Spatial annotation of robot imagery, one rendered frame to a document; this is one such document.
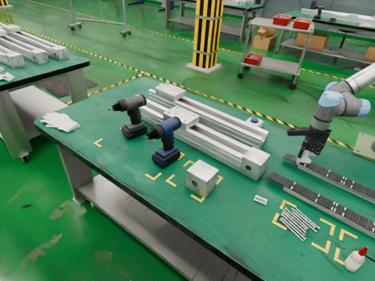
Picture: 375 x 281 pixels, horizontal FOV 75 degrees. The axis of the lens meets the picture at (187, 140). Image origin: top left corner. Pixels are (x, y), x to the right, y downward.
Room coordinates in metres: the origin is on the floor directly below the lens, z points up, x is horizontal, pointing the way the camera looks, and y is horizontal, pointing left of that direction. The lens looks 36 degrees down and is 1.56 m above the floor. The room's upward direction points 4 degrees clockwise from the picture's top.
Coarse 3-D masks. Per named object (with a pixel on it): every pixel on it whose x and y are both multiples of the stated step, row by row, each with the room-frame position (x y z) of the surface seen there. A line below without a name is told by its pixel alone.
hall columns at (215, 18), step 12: (0, 0) 8.77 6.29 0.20; (204, 0) 4.27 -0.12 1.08; (216, 0) 4.23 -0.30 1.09; (204, 12) 4.26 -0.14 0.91; (216, 12) 4.27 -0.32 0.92; (204, 24) 4.25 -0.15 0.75; (216, 24) 4.30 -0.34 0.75; (204, 36) 4.24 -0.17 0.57; (216, 36) 4.34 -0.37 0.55; (204, 48) 4.23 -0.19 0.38; (216, 48) 4.38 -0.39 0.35; (204, 60) 4.22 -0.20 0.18; (216, 60) 4.42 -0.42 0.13
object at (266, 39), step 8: (264, 32) 5.82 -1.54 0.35; (272, 32) 5.97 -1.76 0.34; (256, 40) 5.90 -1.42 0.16; (264, 40) 5.81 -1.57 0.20; (272, 40) 5.93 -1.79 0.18; (296, 40) 5.49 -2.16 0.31; (304, 40) 5.41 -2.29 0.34; (312, 40) 5.33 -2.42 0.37; (320, 40) 5.26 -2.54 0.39; (264, 48) 5.79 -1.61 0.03; (312, 48) 5.31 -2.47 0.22; (320, 48) 5.24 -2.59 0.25; (368, 56) 4.77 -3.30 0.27
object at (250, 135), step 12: (156, 96) 1.43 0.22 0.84; (168, 108) 1.37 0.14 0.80; (192, 108) 1.26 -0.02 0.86; (204, 108) 1.29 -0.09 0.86; (204, 120) 1.20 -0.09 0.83; (216, 120) 1.15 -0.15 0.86; (228, 120) 1.19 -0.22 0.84; (240, 120) 1.16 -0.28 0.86; (228, 132) 1.10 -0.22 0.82; (240, 132) 1.06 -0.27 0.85; (252, 132) 1.09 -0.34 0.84; (264, 132) 1.06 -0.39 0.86; (252, 144) 1.02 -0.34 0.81; (264, 144) 1.06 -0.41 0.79
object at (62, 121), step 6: (48, 114) 1.20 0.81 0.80; (54, 114) 1.20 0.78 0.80; (60, 114) 1.23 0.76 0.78; (42, 120) 1.14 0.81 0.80; (48, 120) 1.13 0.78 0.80; (54, 120) 1.14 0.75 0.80; (60, 120) 1.14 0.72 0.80; (66, 120) 1.15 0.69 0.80; (72, 120) 1.17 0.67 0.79; (48, 126) 1.10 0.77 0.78; (54, 126) 1.10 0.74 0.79; (60, 126) 1.10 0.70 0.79; (66, 126) 1.09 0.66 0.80; (72, 126) 1.10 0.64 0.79; (78, 126) 1.12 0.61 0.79; (66, 132) 1.06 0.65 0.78
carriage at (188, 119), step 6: (174, 108) 1.18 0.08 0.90; (180, 108) 1.18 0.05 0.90; (168, 114) 1.11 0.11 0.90; (174, 114) 1.11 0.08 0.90; (180, 114) 1.12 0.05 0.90; (186, 114) 1.12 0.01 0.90; (192, 114) 1.12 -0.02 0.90; (186, 120) 1.06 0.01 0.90; (192, 120) 1.07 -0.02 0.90; (198, 120) 1.11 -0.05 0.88; (186, 126) 1.03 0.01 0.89; (192, 126) 1.07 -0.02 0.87
